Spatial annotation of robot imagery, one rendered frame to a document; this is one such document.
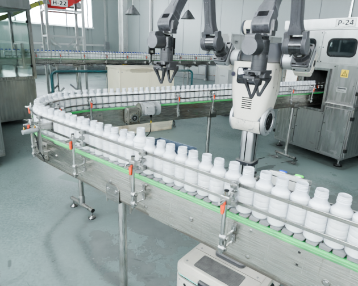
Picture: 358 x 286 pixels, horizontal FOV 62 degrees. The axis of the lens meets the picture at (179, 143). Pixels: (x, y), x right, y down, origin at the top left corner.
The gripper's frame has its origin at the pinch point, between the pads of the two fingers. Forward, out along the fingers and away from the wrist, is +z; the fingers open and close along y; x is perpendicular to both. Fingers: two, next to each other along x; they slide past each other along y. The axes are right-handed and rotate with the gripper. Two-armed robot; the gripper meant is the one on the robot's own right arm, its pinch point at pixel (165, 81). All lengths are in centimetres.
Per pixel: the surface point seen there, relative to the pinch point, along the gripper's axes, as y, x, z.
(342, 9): -1185, -185, -182
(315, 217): 19, 76, 31
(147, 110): -88, -97, 40
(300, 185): 17, 70, 24
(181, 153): 16.6, 23.9, 25.2
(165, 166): 18.4, 17.3, 32.1
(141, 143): 16.9, 1.8, 25.9
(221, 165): 17, 42, 25
